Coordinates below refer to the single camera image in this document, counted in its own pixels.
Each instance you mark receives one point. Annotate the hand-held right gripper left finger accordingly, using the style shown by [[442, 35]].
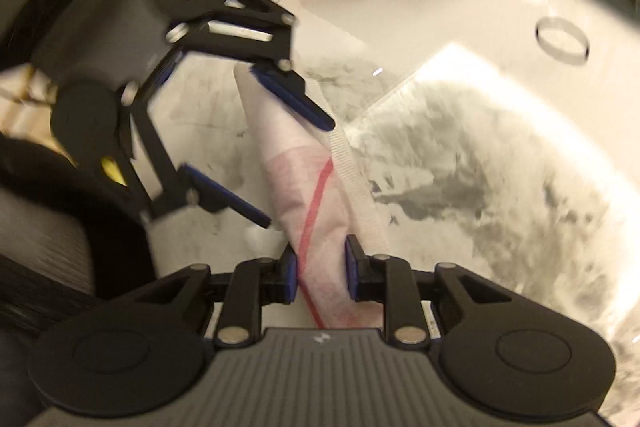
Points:
[[289, 277]]

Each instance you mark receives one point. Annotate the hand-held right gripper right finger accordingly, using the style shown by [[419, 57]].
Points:
[[352, 277]]

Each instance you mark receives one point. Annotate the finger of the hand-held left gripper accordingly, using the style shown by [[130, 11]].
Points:
[[225, 197], [295, 99]]

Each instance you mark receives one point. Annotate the white printed shopping bag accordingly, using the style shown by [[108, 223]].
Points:
[[295, 167]]

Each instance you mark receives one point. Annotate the black rubber band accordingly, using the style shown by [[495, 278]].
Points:
[[565, 57]]

